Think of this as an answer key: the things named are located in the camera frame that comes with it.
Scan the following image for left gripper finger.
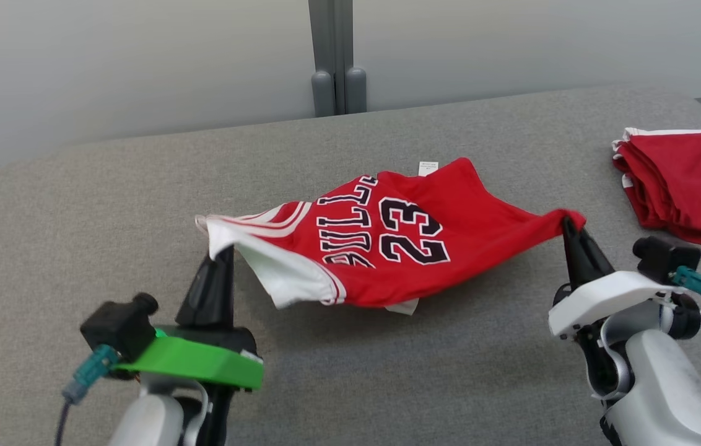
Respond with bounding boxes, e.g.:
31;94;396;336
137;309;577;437
217;245;235;329
176;253;223;327

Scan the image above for left gripper green-banded body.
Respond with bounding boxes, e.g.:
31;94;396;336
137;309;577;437
112;325;264;391

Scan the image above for left teal-plug black cable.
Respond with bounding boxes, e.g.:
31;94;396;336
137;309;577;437
53;344;119;446

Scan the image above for red Bulls 23 jersey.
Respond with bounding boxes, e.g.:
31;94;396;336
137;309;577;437
194;157;586;315

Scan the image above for red white-trimmed shorts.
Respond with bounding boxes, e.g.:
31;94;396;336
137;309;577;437
612;127;701;253

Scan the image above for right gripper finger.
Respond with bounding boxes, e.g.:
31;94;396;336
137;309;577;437
561;217;594;291
577;227;616;282

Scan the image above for grey metal partition post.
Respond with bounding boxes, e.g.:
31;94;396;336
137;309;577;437
308;0;368;118

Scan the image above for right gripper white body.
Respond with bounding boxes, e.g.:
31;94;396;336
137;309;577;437
549;271;689;340

